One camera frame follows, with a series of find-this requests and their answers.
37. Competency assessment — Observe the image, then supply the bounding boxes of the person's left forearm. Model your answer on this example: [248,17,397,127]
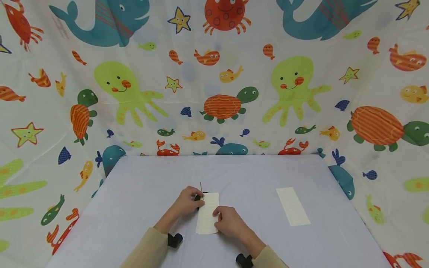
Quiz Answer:
[120,215,179,268]

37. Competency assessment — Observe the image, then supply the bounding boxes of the stack of lined paper slips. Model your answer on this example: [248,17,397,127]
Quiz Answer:
[196,192,220,235]

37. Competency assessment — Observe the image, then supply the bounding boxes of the person's right hand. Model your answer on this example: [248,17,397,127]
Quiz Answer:
[212,206,257,243]

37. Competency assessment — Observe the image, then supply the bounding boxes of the black wrist band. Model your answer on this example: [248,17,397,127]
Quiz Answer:
[235,253,255,268]
[167,233,184,249]

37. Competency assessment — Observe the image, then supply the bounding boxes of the lined paper slip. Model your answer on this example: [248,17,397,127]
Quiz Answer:
[275,187,312,227]

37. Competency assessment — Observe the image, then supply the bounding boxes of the person's right forearm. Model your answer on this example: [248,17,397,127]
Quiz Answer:
[240,237,289,268]

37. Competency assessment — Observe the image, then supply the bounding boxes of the person's left hand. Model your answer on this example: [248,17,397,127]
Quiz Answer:
[169,186,206,221]

